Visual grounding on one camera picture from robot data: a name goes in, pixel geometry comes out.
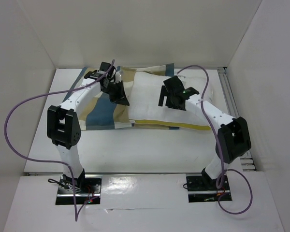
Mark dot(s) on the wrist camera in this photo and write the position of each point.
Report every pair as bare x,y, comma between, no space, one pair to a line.
106,68
174,83

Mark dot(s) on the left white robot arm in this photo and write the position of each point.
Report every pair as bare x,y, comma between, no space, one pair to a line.
63,127

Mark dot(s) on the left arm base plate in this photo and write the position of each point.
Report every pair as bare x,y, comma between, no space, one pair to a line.
91,192

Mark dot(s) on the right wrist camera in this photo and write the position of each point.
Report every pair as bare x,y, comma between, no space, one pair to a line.
174,83

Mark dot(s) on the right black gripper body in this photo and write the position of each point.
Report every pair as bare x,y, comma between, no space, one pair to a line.
170,94

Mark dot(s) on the aluminium frame rail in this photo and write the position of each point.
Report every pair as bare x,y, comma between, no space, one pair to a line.
246,160

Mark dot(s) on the white pillow yellow edge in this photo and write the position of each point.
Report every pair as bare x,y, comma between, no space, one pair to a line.
144,109

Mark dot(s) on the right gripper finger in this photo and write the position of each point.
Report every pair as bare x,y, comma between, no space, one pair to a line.
181,106
162,96

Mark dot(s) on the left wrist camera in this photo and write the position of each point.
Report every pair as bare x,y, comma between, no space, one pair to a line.
106,68

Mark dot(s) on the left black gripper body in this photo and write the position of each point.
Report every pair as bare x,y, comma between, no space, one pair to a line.
106,91

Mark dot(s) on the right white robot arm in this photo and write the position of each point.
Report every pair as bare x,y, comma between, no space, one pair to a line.
231,134

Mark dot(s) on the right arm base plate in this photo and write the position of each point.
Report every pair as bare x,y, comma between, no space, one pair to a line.
200,192

